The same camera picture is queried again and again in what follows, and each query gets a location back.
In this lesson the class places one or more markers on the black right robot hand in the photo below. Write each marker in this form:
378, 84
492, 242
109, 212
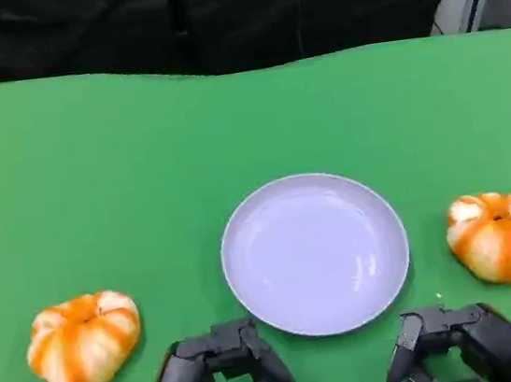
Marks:
488, 349

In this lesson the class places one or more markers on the orange white toy bread roll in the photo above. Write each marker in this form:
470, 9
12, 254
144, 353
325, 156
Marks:
502, 238
84, 343

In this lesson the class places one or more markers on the lilac plate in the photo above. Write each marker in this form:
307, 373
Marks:
316, 258

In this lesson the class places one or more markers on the green table cloth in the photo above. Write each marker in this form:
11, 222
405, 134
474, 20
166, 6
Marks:
93, 174

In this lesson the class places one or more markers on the black curtain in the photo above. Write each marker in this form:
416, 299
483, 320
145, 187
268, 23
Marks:
120, 25

